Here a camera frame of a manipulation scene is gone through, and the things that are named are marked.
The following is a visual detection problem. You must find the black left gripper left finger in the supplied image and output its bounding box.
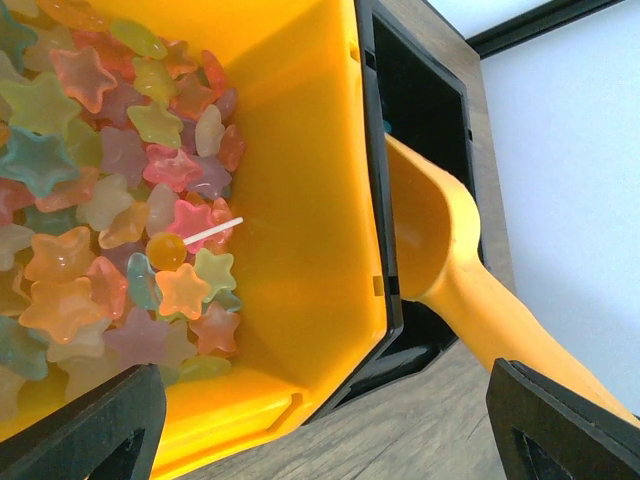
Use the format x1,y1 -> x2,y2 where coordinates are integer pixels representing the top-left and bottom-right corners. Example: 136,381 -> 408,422
1,364 -> 167,479

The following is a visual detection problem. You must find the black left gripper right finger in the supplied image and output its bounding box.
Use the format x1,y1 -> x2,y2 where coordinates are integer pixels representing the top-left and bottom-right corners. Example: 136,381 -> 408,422
486,358 -> 639,479

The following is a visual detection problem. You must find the orange plastic scoop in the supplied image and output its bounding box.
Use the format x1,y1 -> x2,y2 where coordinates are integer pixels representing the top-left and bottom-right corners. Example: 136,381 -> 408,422
385,135 -> 639,425

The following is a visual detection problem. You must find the yellow bin with star candies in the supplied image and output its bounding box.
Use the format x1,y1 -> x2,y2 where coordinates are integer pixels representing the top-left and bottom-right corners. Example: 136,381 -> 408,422
1,1 -> 386,479

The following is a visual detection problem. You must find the black bin with lollipops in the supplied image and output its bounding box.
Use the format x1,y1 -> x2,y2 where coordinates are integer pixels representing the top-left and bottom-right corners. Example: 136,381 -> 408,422
311,1 -> 474,420

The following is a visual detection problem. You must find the orange lollipop in yellow bin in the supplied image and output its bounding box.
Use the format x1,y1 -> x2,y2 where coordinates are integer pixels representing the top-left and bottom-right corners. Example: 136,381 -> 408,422
145,217 -> 244,270

